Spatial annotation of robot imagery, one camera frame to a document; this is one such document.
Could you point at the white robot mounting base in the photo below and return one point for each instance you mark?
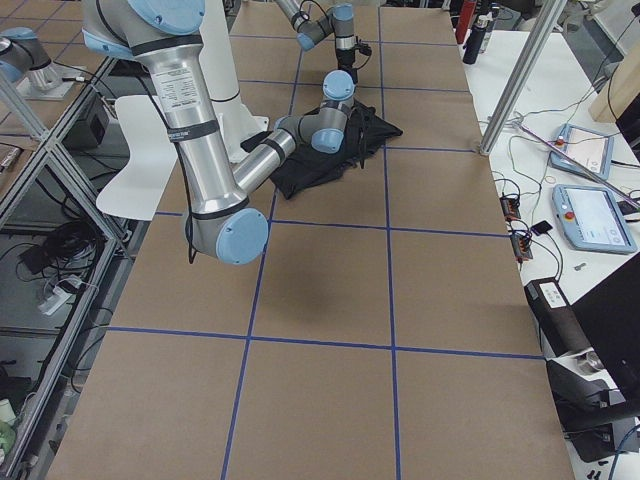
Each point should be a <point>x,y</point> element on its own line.
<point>236,122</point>

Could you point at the blue teach pendant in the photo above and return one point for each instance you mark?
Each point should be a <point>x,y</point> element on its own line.
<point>591,220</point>
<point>590,149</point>

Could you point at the white chair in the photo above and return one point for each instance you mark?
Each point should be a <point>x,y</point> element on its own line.
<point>135,192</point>

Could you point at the black graphic t-shirt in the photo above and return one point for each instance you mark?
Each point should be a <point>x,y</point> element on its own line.
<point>365,133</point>

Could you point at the near blue teach pendant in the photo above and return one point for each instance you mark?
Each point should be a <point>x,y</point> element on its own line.
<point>591,220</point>

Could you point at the red cylinder bottle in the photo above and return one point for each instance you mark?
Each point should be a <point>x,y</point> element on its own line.
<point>466,12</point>

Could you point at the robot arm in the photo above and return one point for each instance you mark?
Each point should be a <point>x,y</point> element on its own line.
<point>338,21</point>
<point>185,47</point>

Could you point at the aluminium frame post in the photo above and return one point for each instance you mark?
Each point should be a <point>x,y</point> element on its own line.
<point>523,67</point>

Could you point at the black box with label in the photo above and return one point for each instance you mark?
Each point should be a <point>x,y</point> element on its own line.
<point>559,331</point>

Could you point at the black water bottle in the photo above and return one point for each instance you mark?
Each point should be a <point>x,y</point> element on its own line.
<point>475,39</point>

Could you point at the far blue teach pendant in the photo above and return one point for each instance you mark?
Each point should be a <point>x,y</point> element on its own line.
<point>590,149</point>

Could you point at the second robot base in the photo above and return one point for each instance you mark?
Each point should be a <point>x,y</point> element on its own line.
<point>26,63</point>

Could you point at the black monitor and stand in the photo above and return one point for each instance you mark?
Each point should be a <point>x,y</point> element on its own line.
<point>595,418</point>

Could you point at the electronics board with wires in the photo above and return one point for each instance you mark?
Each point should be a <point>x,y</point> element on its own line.
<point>519,233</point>

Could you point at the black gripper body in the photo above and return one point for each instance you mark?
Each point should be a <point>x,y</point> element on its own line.
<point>345,61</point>

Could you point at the brown table mat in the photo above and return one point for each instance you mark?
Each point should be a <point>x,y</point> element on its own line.
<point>384,333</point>

